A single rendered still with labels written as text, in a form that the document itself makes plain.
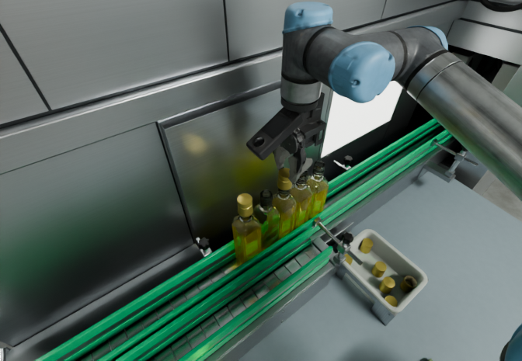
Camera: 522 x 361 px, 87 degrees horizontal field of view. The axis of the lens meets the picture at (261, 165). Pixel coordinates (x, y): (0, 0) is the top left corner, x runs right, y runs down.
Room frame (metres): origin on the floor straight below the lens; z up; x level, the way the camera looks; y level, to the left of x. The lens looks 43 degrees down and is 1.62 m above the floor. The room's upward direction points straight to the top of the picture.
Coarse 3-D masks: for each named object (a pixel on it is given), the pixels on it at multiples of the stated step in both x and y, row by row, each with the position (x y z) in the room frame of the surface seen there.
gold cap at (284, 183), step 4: (284, 168) 0.47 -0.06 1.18; (288, 168) 0.47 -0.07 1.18; (280, 172) 0.46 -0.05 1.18; (284, 172) 0.46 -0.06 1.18; (288, 172) 0.46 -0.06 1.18; (280, 176) 0.45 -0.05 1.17; (284, 176) 0.45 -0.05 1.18; (288, 176) 0.45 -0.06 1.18; (280, 180) 0.45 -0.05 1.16; (284, 180) 0.44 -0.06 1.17; (288, 180) 0.44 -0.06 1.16; (280, 184) 0.45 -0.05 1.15; (284, 184) 0.44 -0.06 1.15; (288, 184) 0.44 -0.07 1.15; (280, 188) 0.44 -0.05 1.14; (284, 188) 0.44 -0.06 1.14; (288, 188) 0.44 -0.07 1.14
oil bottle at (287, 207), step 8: (280, 200) 0.44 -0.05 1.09; (288, 200) 0.44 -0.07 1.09; (280, 208) 0.43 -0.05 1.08; (288, 208) 0.43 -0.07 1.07; (296, 208) 0.45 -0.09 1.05; (280, 216) 0.42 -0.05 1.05; (288, 216) 0.43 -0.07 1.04; (280, 224) 0.42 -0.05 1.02; (288, 224) 0.44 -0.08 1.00; (280, 232) 0.42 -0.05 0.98; (288, 232) 0.44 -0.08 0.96
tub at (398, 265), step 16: (384, 240) 0.48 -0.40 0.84; (368, 256) 0.47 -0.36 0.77; (384, 256) 0.46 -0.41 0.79; (400, 256) 0.43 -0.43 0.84; (352, 272) 0.38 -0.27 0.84; (368, 272) 0.41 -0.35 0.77; (400, 272) 0.40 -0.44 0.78; (416, 272) 0.38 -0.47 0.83; (368, 288) 0.33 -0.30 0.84; (400, 288) 0.36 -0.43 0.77; (416, 288) 0.33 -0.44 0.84; (384, 304) 0.29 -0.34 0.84; (400, 304) 0.29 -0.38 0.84
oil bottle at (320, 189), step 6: (312, 180) 0.51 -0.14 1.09; (324, 180) 0.51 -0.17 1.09; (312, 186) 0.50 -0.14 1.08; (318, 186) 0.50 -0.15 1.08; (324, 186) 0.50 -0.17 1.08; (318, 192) 0.49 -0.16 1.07; (324, 192) 0.51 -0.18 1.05; (312, 198) 0.49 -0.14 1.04; (318, 198) 0.50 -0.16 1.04; (324, 198) 0.51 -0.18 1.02; (312, 204) 0.49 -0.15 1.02; (318, 204) 0.50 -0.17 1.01; (324, 204) 0.51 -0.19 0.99; (312, 210) 0.49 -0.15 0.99; (318, 210) 0.50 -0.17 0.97; (312, 216) 0.49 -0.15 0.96
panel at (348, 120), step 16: (336, 96) 0.73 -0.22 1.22; (384, 96) 0.89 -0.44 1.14; (336, 112) 0.74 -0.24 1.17; (352, 112) 0.79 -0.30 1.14; (368, 112) 0.84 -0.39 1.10; (384, 112) 0.91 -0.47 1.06; (336, 128) 0.75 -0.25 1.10; (352, 128) 0.80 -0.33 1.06; (368, 128) 0.87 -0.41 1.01; (336, 144) 0.76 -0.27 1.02
